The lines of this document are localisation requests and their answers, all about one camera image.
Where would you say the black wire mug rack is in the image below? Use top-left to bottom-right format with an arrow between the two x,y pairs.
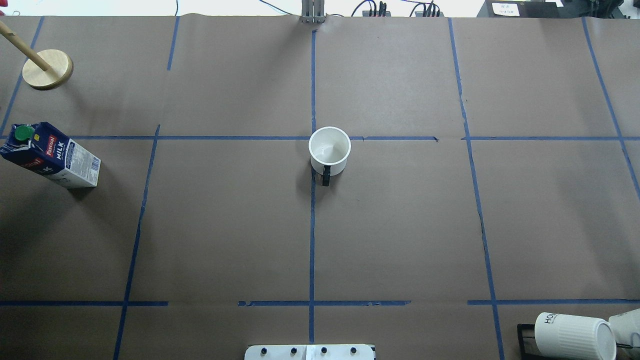
516,323 -> 541,360

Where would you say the white pedestal column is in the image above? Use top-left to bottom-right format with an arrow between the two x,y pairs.
244,343 -> 377,360

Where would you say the blue white milk carton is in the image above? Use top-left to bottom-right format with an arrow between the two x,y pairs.
0,121 -> 101,189

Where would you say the orange black connector box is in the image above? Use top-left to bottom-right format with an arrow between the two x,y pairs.
361,0 -> 391,18

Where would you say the black box with label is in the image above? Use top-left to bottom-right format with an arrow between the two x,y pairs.
476,0 -> 561,19

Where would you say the white HOME mug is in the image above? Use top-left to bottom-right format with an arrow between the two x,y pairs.
608,309 -> 640,349

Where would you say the wooden mug tree stand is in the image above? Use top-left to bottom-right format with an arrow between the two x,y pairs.
0,22 -> 74,91

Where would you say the aluminium frame post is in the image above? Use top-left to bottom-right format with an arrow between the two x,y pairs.
299,0 -> 326,24

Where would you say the white smiley mug black handle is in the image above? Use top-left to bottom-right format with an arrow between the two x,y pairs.
308,126 -> 352,187

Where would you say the white ribbed mug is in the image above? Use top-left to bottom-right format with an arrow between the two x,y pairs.
534,312 -> 617,360

